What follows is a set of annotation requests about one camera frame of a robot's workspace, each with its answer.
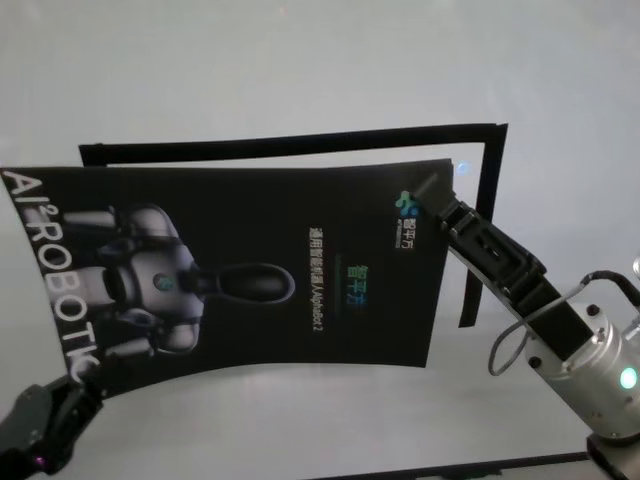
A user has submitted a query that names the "black robot poster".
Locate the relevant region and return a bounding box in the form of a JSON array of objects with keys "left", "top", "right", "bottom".
[{"left": 0, "top": 158, "right": 457, "bottom": 401}]

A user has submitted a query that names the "black cable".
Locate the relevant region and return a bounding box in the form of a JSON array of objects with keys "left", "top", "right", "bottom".
[{"left": 574, "top": 257, "right": 640, "bottom": 321}]

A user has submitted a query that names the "grey cable loop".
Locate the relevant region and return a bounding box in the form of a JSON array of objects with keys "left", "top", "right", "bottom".
[{"left": 488, "top": 279, "right": 594, "bottom": 378}]

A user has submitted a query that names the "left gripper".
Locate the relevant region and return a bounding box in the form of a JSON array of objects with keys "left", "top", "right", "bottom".
[{"left": 0, "top": 372, "right": 107, "bottom": 480}]

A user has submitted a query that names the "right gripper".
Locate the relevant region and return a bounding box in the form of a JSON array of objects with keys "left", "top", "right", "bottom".
[{"left": 411, "top": 171, "right": 552, "bottom": 322}]

